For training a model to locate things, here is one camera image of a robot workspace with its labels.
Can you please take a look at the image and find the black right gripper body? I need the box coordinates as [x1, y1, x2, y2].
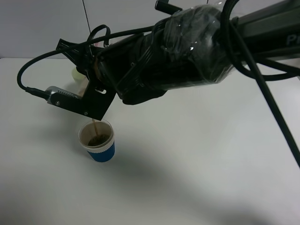
[94, 33, 166, 105]

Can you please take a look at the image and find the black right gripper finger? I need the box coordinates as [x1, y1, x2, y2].
[56, 39, 98, 81]

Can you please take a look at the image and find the clear plastic drink bottle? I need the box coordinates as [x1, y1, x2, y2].
[78, 77, 89, 97]

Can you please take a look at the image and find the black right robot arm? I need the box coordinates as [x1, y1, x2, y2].
[57, 0, 300, 105]

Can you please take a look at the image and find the pale yellow-green plastic cup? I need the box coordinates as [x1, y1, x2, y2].
[71, 68, 86, 84]

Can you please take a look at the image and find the blue and white cup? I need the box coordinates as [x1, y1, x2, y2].
[78, 120, 115, 163]

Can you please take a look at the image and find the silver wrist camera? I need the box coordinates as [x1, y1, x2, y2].
[46, 80, 116, 120]

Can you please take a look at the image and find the black camera cable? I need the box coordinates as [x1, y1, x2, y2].
[17, 0, 300, 169]

